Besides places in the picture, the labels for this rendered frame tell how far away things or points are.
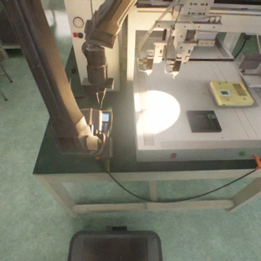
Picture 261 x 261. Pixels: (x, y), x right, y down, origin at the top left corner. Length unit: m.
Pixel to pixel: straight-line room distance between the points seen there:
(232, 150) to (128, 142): 0.45
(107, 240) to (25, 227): 0.68
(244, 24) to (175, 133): 0.55
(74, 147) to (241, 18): 0.84
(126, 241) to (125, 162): 0.54
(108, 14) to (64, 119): 0.27
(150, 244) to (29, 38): 1.12
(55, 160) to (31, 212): 0.85
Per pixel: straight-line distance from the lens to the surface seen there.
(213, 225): 1.65
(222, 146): 0.85
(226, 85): 1.09
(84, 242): 1.25
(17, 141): 2.07
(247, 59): 1.22
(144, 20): 0.89
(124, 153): 0.86
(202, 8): 0.79
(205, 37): 0.85
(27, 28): 0.40
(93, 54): 0.60
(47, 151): 0.93
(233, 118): 0.98
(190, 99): 0.99
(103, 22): 0.55
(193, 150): 0.80
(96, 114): 0.54
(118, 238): 1.23
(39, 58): 0.40
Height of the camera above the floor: 1.48
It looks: 52 degrees down
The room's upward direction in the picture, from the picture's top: 3 degrees clockwise
